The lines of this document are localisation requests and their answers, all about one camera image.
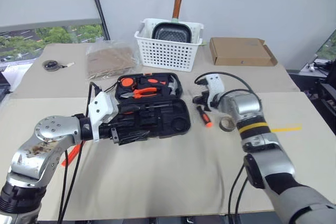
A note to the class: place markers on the brown cardboard box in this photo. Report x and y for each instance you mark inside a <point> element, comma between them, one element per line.
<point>236,51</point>

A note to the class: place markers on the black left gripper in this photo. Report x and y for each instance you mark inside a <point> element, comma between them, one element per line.
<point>118,132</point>

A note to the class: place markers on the black window post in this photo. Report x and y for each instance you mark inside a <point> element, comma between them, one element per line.
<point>98,6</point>

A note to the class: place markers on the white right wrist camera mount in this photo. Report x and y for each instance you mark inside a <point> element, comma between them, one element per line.
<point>216,85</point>

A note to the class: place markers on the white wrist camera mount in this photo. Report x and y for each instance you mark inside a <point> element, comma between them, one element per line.
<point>216,85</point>
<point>101,108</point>

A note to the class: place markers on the steel claw hammer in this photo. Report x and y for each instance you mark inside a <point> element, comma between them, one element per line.
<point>173,84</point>

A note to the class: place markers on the clear bag with brown sheets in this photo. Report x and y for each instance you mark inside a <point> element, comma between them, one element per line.
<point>110,61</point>

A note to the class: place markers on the dark tape roll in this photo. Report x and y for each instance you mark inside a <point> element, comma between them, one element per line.
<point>221,124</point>

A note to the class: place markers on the orange black tape measure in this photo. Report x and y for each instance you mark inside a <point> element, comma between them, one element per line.
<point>127,81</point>

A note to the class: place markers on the stubby black orange bit driver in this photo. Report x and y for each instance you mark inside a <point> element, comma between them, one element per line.
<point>151,80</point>

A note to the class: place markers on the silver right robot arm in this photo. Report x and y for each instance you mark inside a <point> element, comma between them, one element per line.
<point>273,161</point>

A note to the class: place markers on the orange combination pliers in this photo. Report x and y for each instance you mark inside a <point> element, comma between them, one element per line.
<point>143,92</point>

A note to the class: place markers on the tan table sheet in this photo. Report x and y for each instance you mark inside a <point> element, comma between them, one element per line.
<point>65,82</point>

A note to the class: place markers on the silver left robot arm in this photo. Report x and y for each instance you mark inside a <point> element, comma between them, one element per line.
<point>52,134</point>

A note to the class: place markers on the white perforated plastic basket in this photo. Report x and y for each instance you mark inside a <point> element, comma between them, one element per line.
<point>162,56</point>

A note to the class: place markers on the light beige table sheet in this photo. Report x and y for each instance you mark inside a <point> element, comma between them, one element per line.
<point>157,176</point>

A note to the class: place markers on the yellow tape strip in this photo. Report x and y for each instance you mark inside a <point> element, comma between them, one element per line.
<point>288,128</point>

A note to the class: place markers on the white paper stack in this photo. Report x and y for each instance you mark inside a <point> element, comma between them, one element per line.
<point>11,73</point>

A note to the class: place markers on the small white object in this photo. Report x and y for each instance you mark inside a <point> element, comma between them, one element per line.
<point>312,67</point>

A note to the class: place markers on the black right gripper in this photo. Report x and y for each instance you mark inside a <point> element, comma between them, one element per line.
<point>204,96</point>

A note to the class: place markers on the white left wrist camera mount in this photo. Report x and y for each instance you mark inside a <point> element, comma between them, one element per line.
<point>101,108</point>

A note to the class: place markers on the black plastic tool case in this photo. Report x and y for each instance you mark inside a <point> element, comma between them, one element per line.
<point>170,119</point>

